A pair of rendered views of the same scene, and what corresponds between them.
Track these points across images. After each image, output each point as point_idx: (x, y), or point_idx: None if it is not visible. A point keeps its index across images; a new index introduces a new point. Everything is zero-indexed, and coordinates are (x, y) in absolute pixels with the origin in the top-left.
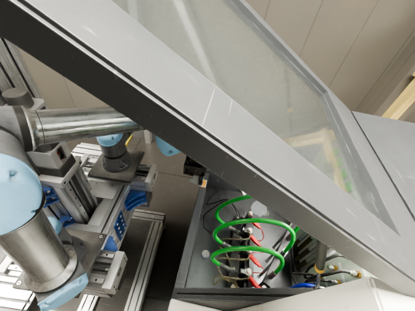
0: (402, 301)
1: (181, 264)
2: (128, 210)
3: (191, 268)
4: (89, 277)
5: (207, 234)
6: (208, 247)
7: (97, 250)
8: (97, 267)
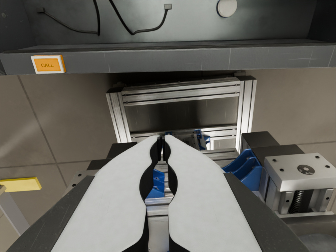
0: None
1: (293, 65)
2: (164, 175)
3: (256, 35)
4: (323, 207)
5: (176, 11)
6: (206, 3)
7: (297, 226)
8: (299, 199)
